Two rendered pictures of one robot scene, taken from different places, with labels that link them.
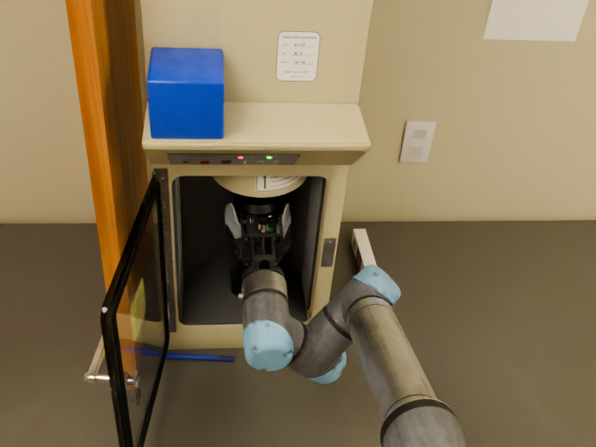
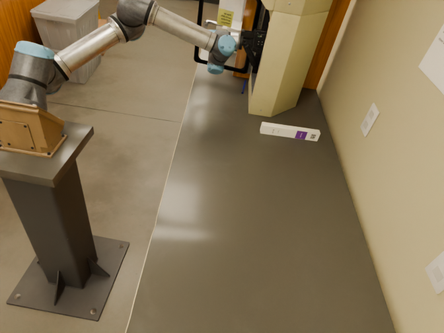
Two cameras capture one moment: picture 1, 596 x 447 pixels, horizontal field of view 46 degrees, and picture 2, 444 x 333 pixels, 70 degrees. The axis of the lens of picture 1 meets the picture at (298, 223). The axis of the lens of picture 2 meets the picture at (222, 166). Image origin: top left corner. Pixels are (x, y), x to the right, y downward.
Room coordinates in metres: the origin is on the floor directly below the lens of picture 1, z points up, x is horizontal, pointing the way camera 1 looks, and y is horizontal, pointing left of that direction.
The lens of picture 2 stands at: (1.00, -1.40, 1.76)
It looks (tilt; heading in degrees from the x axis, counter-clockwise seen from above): 42 degrees down; 95
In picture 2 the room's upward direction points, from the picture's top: 11 degrees clockwise
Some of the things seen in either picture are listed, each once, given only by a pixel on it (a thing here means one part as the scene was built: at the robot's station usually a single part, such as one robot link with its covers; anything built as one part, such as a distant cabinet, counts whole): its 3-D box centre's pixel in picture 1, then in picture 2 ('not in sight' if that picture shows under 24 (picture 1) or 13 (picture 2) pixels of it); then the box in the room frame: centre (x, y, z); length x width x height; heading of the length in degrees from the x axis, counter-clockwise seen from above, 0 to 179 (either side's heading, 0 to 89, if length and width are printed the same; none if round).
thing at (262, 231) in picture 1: (262, 253); (252, 41); (0.90, 0.06, 1.23); 0.12 x 0.08 x 0.09; 9
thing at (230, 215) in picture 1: (232, 215); not in sight; (0.99, 0.12, 1.24); 0.09 x 0.03 x 0.06; 34
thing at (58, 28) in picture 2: not in sight; (70, 23); (-0.98, 1.45, 0.49); 0.60 x 0.42 x 0.33; 99
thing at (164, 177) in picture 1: (165, 261); (256, 38); (0.90, 0.23, 1.19); 0.03 x 0.02 x 0.39; 99
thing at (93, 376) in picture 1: (109, 359); not in sight; (0.67, 0.26, 1.20); 0.10 x 0.05 x 0.03; 0
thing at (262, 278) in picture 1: (262, 292); (234, 40); (0.82, 0.05, 1.22); 0.08 x 0.05 x 0.08; 99
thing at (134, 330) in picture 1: (141, 329); (225, 30); (0.74, 0.23, 1.19); 0.30 x 0.01 x 0.40; 0
